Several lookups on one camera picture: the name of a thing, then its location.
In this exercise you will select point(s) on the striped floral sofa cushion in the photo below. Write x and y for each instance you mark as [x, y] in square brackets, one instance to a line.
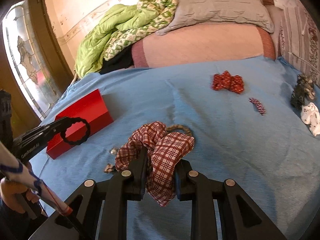
[299, 38]

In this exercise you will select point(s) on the white marked stick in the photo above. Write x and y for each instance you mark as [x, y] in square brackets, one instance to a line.
[15, 171]

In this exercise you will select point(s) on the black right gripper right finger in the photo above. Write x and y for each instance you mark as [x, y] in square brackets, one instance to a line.
[221, 208]

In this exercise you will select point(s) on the green quilted comforter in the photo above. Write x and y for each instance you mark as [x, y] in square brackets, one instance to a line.
[120, 27]

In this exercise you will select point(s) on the red patterned scrunchie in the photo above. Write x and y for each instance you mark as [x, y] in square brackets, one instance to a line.
[226, 81]

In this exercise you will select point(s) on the white patterned scrunchie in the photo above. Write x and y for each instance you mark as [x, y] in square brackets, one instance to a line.
[310, 116]

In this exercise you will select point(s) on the pink bolster cushion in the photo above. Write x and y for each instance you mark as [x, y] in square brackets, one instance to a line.
[203, 43]

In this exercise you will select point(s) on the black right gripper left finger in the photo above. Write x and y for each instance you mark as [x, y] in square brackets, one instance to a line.
[99, 209]

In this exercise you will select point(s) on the dark floral scrunchie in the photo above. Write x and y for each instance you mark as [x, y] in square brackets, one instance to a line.
[303, 90]

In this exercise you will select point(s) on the grey textured pillow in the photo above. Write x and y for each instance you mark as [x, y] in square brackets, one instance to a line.
[191, 12]

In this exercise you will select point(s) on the stained glass door window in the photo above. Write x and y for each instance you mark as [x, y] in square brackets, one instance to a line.
[27, 62]

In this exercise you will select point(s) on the red plaid fabric scrunchie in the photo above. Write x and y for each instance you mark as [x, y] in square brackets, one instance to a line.
[166, 146]

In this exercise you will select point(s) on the small pearl earring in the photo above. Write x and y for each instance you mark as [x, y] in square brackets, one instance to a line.
[114, 151]

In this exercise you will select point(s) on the red white hair clip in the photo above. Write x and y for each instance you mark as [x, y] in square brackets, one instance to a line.
[259, 106]

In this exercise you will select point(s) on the small dark earring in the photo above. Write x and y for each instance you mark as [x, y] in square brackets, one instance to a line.
[109, 168]

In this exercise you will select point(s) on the gloved orange hand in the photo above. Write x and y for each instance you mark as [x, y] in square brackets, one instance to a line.
[9, 190]

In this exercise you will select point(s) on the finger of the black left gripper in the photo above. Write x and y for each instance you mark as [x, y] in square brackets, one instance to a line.
[29, 144]

